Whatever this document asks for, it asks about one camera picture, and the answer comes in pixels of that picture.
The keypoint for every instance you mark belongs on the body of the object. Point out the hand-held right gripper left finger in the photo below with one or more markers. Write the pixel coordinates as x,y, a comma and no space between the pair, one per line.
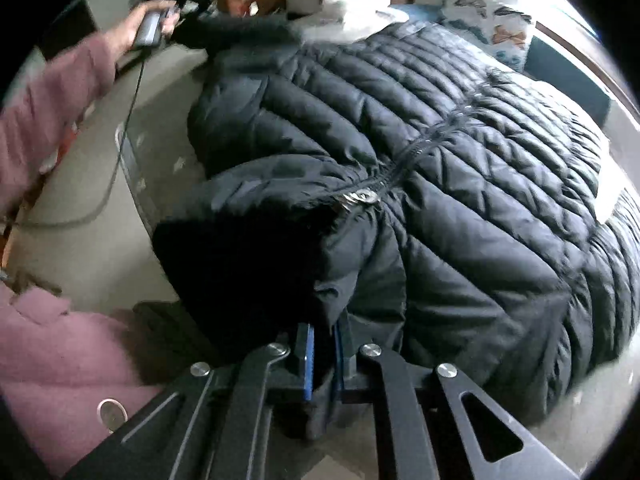
308,360

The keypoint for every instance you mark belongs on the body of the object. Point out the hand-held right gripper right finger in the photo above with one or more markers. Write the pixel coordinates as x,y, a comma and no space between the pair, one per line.
339,360

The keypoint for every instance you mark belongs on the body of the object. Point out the black puffer jacket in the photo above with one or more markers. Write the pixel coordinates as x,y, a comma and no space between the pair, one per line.
425,160

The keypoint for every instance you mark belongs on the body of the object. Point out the person's left forearm pink sleeve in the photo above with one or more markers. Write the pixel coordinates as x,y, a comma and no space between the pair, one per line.
45,110

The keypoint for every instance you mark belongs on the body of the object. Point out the person's left hand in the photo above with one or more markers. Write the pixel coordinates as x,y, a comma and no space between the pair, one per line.
134,19

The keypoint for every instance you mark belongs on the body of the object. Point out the white crumpled cloth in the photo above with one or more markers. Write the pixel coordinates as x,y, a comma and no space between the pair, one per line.
350,7

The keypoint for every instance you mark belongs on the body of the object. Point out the person's pink fleece top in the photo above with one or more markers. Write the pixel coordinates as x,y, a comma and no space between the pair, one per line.
55,360

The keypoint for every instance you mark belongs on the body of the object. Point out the large butterfly print pillow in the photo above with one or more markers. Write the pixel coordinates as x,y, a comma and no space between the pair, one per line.
492,25

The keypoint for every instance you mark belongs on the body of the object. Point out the teal bench cushion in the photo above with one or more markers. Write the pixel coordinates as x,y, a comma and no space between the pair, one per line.
565,75

